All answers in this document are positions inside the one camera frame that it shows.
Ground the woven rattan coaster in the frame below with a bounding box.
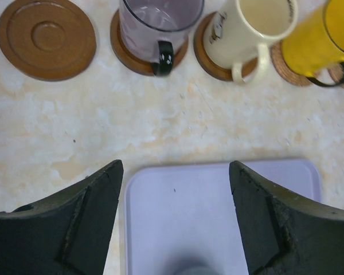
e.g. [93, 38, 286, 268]
[271, 42, 344, 89]

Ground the grey green mug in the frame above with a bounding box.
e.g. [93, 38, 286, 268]
[160, 254, 217, 275]

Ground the cream mug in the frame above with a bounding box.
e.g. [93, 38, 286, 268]
[204, 0, 299, 85]

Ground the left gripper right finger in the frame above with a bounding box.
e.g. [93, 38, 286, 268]
[229, 161, 344, 274]

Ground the lavender plastic tray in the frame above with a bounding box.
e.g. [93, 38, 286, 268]
[123, 158, 323, 275]

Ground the purple glass cup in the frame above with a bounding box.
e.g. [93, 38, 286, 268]
[119, 0, 204, 77]

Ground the yellow mug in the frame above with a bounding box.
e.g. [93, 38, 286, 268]
[282, 0, 344, 88]

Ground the dark wooden coaster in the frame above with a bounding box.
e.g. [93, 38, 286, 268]
[0, 1, 96, 81]
[110, 10, 189, 77]
[194, 8, 269, 85]

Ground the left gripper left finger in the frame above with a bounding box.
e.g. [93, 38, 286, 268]
[0, 160, 124, 274]

